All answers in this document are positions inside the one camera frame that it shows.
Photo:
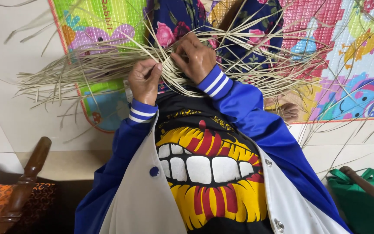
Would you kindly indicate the person's left hand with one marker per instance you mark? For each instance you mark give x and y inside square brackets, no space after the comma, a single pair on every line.
[143,86]

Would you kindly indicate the person's right hand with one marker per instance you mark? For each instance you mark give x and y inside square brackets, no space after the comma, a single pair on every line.
[197,61]

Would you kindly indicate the bundle of dried leaf strips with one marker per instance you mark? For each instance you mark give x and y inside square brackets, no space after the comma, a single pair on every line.
[93,65]

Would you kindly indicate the blue floral skirt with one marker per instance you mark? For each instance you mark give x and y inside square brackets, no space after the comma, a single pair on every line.
[177,16]

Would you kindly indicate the person's bare foot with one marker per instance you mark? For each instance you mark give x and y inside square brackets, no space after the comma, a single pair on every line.
[287,112]

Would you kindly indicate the black mouth print shirt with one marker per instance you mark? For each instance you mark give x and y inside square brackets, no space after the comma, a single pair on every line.
[206,169]

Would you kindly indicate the blue and white jacket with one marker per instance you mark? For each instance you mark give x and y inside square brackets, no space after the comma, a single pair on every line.
[135,201]

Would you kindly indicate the colourful animal play mat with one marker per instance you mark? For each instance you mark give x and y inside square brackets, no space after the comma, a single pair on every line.
[352,32]

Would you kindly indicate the green fabric bag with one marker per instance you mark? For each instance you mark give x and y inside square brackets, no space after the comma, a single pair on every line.
[352,209]

